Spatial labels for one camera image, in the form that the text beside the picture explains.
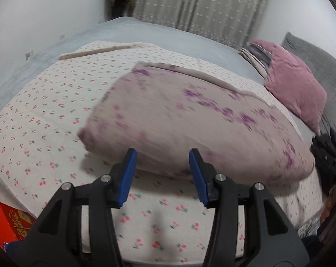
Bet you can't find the floral padded coat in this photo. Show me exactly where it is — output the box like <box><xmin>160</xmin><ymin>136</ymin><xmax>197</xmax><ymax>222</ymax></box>
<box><xmin>78</xmin><ymin>61</ymin><xmax>316</xmax><ymax>185</ymax></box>

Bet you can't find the stack of folded blankets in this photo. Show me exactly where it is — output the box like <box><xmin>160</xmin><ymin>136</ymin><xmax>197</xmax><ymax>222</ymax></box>
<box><xmin>238</xmin><ymin>42</ymin><xmax>274</xmax><ymax>79</ymax></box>

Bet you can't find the grey star pattern curtain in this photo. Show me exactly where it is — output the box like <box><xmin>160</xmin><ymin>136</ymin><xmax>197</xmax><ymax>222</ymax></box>
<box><xmin>132</xmin><ymin>0</ymin><xmax>270</xmax><ymax>51</ymax></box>

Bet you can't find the black puffer jacket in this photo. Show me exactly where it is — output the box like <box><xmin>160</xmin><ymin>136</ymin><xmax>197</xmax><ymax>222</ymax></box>
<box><xmin>310</xmin><ymin>128</ymin><xmax>336</xmax><ymax>198</ymax></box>

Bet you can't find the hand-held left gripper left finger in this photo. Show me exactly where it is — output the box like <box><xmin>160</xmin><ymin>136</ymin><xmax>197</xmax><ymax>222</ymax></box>
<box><xmin>15</xmin><ymin>148</ymin><xmax>138</xmax><ymax>267</ymax></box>

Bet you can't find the pink velvet pillow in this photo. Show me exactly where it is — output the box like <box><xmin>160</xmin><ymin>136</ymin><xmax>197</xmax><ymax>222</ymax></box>
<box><xmin>250</xmin><ymin>39</ymin><xmax>328</xmax><ymax>135</ymax></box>

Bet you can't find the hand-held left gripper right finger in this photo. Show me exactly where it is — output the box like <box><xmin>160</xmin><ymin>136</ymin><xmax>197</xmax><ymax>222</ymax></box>
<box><xmin>189</xmin><ymin>148</ymin><xmax>310</xmax><ymax>267</ymax></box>

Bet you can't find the red cardboard box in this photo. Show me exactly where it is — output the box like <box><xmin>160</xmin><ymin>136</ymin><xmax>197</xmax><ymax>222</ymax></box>
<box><xmin>0</xmin><ymin>202</ymin><xmax>36</xmax><ymax>252</ymax></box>

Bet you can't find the grey bed cover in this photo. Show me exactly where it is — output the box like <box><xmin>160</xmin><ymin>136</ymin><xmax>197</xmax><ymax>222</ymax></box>
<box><xmin>0</xmin><ymin>16</ymin><xmax>264</xmax><ymax>123</ymax></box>

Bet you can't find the grey quilted pillow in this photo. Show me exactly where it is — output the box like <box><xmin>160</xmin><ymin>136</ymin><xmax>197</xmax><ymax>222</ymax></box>
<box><xmin>281</xmin><ymin>31</ymin><xmax>336</xmax><ymax>145</ymax></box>

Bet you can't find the cherry print bed sheet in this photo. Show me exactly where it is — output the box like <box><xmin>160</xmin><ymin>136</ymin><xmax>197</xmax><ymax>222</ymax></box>
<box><xmin>0</xmin><ymin>40</ymin><xmax>324</xmax><ymax>265</ymax></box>

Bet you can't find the grey fluffy cloth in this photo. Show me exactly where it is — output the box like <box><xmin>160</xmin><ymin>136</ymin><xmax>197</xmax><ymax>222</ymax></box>
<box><xmin>296</xmin><ymin>217</ymin><xmax>323</xmax><ymax>238</ymax></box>

